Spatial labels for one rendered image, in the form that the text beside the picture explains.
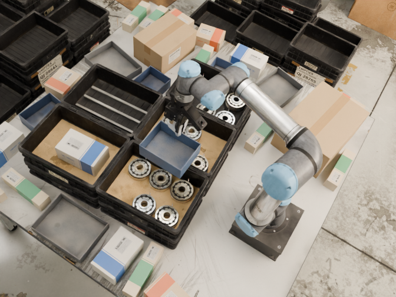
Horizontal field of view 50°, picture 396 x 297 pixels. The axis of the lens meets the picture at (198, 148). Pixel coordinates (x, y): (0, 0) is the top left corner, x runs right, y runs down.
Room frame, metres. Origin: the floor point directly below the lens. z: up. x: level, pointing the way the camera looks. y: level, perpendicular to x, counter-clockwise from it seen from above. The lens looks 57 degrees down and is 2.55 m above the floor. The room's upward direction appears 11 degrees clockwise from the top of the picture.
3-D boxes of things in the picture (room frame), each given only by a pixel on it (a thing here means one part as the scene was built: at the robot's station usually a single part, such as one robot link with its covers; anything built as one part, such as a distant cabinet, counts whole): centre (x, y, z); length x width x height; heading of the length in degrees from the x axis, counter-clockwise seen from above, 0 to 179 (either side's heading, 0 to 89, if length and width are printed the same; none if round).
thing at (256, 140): (1.35, -0.32, 0.73); 0.24 x 0.06 x 0.06; 151
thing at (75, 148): (0.94, 0.51, 0.87); 0.20 x 0.12 x 0.09; 73
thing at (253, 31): (2.45, -0.34, 0.31); 0.40 x 0.30 x 0.34; 67
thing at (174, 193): (0.86, 0.03, 0.86); 0.10 x 0.10 x 0.01
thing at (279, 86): (1.68, -0.37, 0.73); 0.27 x 0.20 x 0.05; 144
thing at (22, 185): (0.77, 0.74, 0.73); 0.24 x 0.06 x 0.06; 65
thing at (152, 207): (0.76, 0.18, 0.86); 0.10 x 0.10 x 0.01
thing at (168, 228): (0.83, 0.16, 0.92); 0.40 x 0.30 x 0.02; 73
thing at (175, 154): (0.91, 0.11, 1.10); 0.20 x 0.15 x 0.07; 67
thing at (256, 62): (1.85, -0.19, 0.74); 0.20 x 0.12 x 0.09; 71
